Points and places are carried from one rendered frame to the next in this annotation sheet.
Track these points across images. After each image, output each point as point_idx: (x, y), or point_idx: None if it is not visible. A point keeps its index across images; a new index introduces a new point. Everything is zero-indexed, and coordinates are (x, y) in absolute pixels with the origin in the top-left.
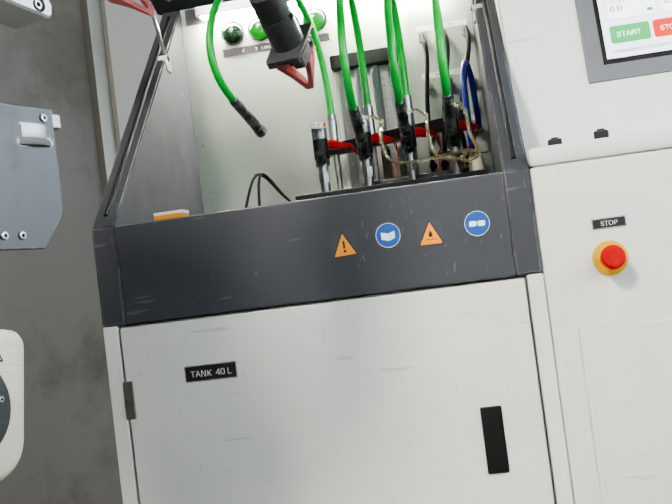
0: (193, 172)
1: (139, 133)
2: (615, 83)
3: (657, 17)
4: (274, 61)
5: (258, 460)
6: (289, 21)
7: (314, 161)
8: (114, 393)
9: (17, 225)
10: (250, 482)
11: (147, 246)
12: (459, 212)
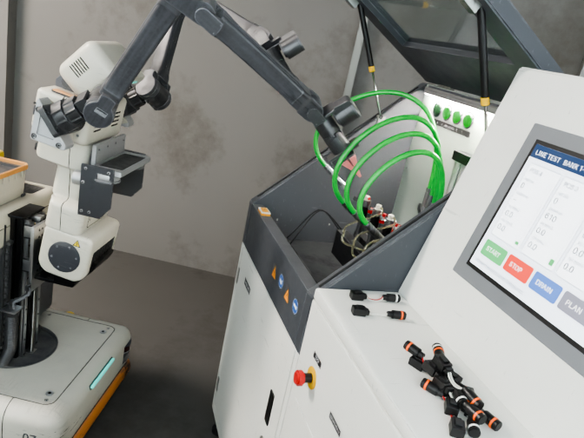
0: (389, 181)
1: (315, 159)
2: (462, 282)
3: (514, 254)
4: (327, 157)
5: (243, 333)
6: (329, 140)
7: None
8: (237, 268)
9: (88, 208)
10: (241, 338)
11: (253, 219)
12: (294, 295)
